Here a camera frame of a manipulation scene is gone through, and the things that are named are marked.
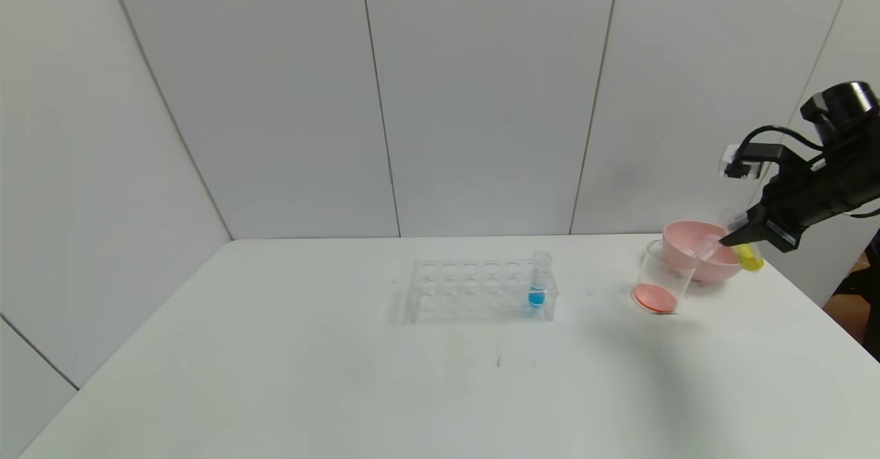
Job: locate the pink plastic bowl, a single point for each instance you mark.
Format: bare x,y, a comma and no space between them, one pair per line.
680,246

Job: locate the test tube with blue pigment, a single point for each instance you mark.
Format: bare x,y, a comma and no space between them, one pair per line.
537,299

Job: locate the clear plastic measuring beaker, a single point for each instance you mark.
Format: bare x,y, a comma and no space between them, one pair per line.
656,297

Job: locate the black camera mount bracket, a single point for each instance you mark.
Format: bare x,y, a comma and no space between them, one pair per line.
763,151

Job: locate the black object beside table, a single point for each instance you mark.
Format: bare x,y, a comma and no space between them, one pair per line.
874,335

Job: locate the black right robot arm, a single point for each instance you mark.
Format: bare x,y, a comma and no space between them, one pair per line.
852,143

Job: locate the test tube with yellow pigment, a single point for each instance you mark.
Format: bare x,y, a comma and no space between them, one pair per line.
751,260

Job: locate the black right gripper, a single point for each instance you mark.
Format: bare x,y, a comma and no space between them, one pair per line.
777,229

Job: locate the clear plastic test tube rack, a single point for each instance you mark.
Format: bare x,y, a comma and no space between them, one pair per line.
467,301

